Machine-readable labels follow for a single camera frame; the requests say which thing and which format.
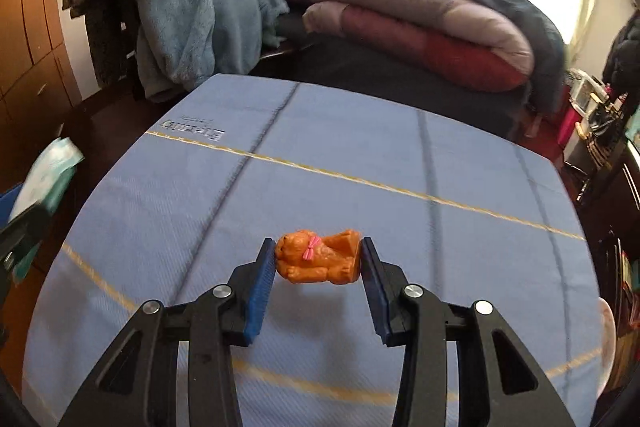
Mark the white round stool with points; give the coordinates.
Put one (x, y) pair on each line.
(606, 342)

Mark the orange dog toy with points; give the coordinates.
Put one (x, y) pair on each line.
(315, 257)

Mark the hanging black clothes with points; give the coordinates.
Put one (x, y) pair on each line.
(622, 57)

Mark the pink container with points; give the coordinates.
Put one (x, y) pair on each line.
(565, 127)

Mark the brown wooden wardrobe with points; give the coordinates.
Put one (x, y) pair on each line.
(30, 37)

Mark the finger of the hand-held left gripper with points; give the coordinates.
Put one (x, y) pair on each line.
(22, 237)

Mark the blue striped tablecloth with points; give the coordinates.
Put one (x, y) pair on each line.
(350, 132)

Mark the light blue fleece blanket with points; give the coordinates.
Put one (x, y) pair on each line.
(200, 22)

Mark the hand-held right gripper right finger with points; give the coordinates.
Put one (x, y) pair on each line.
(375, 302)

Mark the black jacket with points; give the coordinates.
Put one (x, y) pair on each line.
(107, 32)

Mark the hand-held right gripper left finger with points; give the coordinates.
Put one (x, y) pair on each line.
(260, 302)

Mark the white green packet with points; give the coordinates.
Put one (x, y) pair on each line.
(47, 172)

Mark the folded grey red quilt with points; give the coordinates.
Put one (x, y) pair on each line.
(425, 17)

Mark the dark bed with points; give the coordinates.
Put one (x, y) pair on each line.
(400, 92)

